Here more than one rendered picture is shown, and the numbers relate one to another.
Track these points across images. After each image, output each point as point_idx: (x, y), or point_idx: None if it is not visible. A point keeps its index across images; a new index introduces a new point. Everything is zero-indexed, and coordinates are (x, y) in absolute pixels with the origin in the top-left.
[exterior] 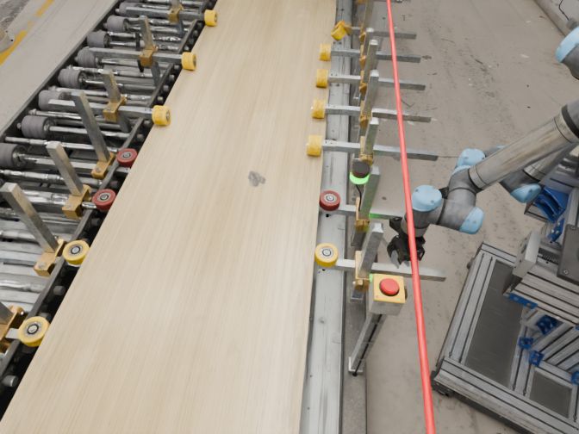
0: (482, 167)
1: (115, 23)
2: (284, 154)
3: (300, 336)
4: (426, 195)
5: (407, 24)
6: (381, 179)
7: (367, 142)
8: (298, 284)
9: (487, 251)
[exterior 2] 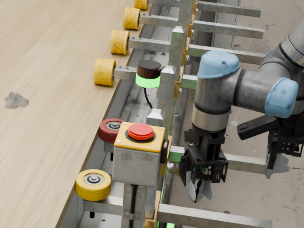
0: (294, 31)
1: None
2: (64, 82)
3: None
4: (217, 57)
5: (271, 33)
6: (224, 190)
7: (171, 61)
8: (40, 211)
9: None
